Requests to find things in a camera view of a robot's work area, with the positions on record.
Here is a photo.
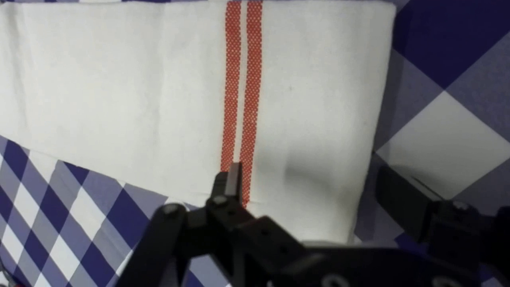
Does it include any white towel with red stripes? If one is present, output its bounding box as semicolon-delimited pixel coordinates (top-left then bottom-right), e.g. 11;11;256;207
0;0;396;242

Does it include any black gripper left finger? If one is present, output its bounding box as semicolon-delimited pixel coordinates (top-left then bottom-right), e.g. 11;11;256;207
205;162;245;212

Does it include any blue white checkered tablecloth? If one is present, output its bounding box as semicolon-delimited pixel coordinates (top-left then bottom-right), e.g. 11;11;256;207
0;0;510;287

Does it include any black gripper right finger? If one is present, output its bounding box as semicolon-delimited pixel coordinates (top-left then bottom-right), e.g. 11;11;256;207
376;166;483;248

